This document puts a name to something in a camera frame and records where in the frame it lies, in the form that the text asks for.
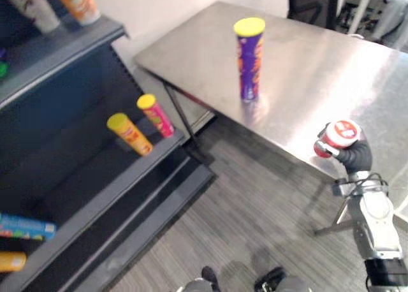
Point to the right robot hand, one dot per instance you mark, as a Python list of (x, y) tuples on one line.
[(356, 158)]

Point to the red white gum container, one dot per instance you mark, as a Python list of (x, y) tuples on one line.
[(339, 136)]

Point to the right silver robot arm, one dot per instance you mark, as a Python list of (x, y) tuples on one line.
[(374, 215)]

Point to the purple chips can yellow lid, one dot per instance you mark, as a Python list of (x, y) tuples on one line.
[(249, 61)]

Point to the pink chips can yellow lid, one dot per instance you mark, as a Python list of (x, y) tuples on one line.
[(157, 116)]

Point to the dark grey shelf unit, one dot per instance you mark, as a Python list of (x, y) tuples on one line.
[(79, 139)]

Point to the orange chips can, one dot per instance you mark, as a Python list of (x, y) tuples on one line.
[(78, 3)]

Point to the white chips can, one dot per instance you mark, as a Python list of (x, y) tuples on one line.
[(33, 8)]

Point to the steel table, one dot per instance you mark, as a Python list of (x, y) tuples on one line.
[(287, 91)]

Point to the person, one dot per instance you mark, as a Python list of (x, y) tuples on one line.
[(392, 14)]

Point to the black office chair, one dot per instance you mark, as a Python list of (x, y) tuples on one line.
[(310, 5)]

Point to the robot silver legs dark feet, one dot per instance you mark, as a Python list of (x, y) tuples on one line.
[(248, 280)]

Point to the blue snack box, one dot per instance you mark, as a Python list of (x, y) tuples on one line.
[(25, 227)]

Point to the orange snack package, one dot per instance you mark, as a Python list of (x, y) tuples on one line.
[(11, 261)]

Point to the green purple package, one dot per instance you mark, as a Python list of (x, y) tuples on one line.
[(2, 67)]

